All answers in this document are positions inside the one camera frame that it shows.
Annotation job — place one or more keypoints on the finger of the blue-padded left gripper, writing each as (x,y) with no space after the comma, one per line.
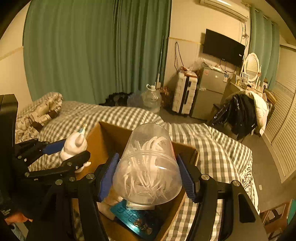
(58,222)

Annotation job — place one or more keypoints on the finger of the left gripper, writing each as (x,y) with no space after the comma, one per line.
(33,149)
(67,166)

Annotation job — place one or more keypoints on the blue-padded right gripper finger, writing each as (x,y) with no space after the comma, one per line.
(239,218)

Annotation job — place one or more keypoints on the clear jar of floss picks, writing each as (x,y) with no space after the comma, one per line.
(147,172)

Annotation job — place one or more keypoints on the blue floral tissue pack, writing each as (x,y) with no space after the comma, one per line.
(108,202)

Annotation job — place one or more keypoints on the silver blister pill pack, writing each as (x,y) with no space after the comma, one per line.
(144,223)

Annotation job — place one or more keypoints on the person's hand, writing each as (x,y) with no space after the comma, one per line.
(17,218)

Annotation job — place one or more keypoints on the floral patterned pillow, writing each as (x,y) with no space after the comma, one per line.
(36,116)

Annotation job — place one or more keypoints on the wooden stool green seat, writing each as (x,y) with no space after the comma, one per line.
(277,219)

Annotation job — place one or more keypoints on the open cardboard box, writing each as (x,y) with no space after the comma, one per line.
(106,139)

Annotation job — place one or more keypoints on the grey checked bed duvet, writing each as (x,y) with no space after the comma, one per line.
(222,157)

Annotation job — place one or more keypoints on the large clear water bottle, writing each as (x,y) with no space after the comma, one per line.
(151,99)

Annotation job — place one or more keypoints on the white louvered wardrobe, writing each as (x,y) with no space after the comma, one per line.
(279,134)

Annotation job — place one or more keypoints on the large green curtain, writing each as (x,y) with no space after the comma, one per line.
(87,50)

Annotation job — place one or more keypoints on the white hard suitcase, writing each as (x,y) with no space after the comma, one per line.
(184,92)

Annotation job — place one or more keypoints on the grey mini fridge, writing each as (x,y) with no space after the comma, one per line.
(210,89)

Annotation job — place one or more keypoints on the oval vanity mirror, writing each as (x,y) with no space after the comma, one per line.
(251,68)

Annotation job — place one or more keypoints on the small green curtain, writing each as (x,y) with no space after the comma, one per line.
(265,43)

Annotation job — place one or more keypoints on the white air conditioner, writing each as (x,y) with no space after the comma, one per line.
(237,11)

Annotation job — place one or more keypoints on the black wall television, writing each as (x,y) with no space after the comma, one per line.
(223,47)

